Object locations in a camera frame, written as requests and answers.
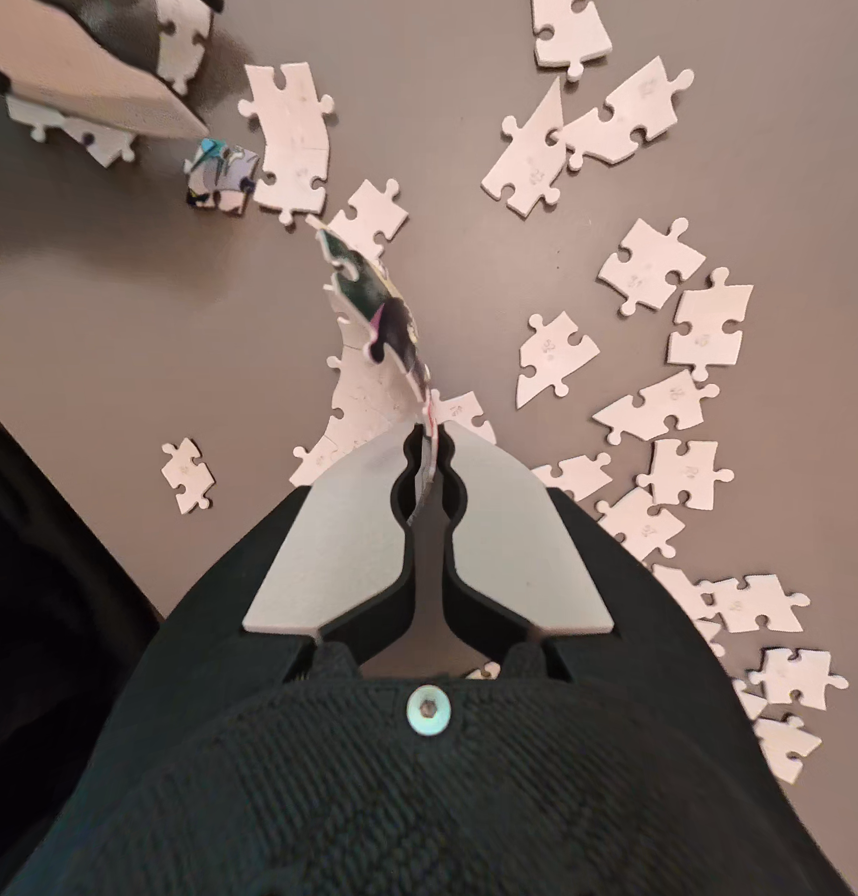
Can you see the bowl-shaped assembled puzzle section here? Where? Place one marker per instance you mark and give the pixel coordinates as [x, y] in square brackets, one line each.
[394, 322]

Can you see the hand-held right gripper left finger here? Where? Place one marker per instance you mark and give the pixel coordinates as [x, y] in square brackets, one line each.
[338, 553]

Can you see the three-piece white puzzle strip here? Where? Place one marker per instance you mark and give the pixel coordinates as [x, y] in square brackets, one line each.
[292, 140]

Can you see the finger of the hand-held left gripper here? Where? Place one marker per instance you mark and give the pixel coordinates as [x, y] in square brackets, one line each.
[65, 63]

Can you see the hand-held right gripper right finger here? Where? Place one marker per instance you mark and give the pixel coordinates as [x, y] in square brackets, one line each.
[527, 553]

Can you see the scatter of white pieces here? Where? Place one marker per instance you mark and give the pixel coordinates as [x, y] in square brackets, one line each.
[653, 266]

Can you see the single white puzzle piece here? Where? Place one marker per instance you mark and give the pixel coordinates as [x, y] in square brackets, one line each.
[184, 42]

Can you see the colourful printed puzzle piece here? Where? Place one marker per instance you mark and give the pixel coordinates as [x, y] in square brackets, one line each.
[222, 175]

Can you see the person's black clothing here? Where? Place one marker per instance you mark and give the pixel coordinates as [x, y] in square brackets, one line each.
[51, 665]

